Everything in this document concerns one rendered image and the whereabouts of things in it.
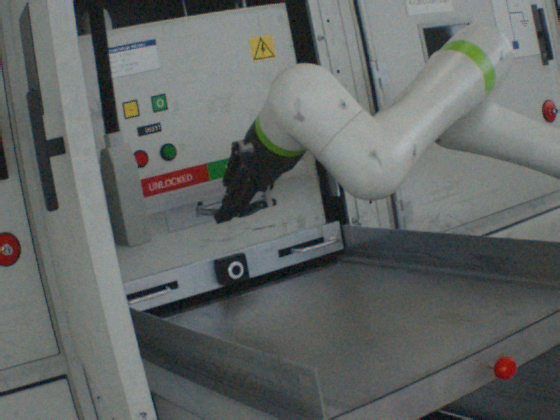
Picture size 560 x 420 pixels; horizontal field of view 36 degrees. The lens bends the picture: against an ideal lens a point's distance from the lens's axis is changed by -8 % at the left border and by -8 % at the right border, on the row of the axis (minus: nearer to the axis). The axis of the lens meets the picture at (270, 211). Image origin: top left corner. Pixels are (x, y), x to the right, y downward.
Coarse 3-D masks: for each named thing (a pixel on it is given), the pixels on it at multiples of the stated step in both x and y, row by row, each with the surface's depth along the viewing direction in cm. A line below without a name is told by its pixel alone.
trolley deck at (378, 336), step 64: (192, 320) 164; (256, 320) 157; (320, 320) 149; (384, 320) 142; (448, 320) 135; (512, 320) 127; (192, 384) 128; (320, 384) 118; (384, 384) 114; (448, 384) 115
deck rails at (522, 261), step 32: (384, 256) 182; (416, 256) 173; (448, 256) 165; (480, 256) 157; (512, 256) 150; (544, 256) 143; (160, 320) 141; (160, 352) 144; (192, 352) 133; (224, 352) 124; (256, 352) 115; (224, 384) 125; (256, 384) 118; (288, 384) 110; (320, 416) 106
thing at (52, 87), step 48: (48, 0) 94; (48, 48) 99; (48, 96) 107; (48, 144) 99; (48, 192) 99; (96, 192) 98; (48, 240) 154; (96, 240) 98; (96, 288) 100; (96, 336) 113; (96, 384) 133; (144, 384) 101
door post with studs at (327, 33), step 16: (320, 0) 184; (320, 16) 185; (336, 16) 186; (320, 32) 185; (336, 32) 186; (320, 48) 185; (336, 48) 187; (320, 64) 185; (336, 64) 187; (352, 96) 189; (352, 208) 190; (368, 208) 192; (352, 224) 190; (368, 224) 192
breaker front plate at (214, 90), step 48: (192, 48) 174; (240, 48) 180; (288, 48) 186; (96, 96) 165; (144, 96) 170; (192, 96) 175; (240, 96) 180; (96, 144) 165; (144, 144) 170; (192, 144) 175; (288, 192) 187; (192, 240) 176; (240, 240) 181
